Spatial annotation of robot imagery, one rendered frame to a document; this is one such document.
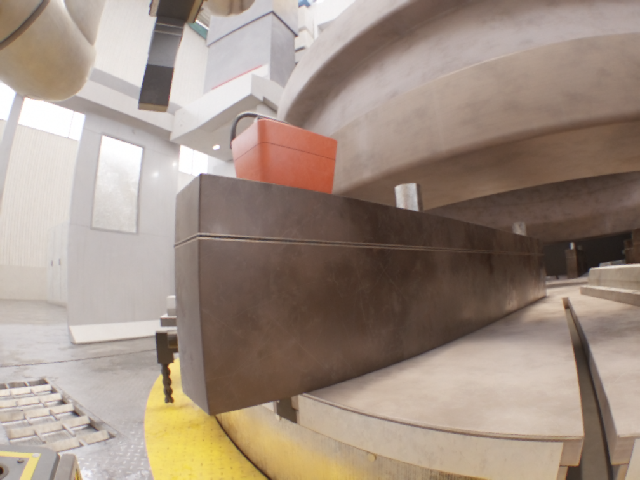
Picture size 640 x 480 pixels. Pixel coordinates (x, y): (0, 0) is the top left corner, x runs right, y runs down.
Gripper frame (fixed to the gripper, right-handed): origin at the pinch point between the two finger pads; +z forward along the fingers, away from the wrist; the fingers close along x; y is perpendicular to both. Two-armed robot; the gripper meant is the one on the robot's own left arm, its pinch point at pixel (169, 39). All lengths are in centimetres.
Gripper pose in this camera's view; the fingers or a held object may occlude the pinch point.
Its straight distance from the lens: 25.3
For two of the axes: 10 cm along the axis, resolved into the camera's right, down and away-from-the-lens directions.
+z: 0.5, 9.9, -1.3
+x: -5.3, 1.3, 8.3
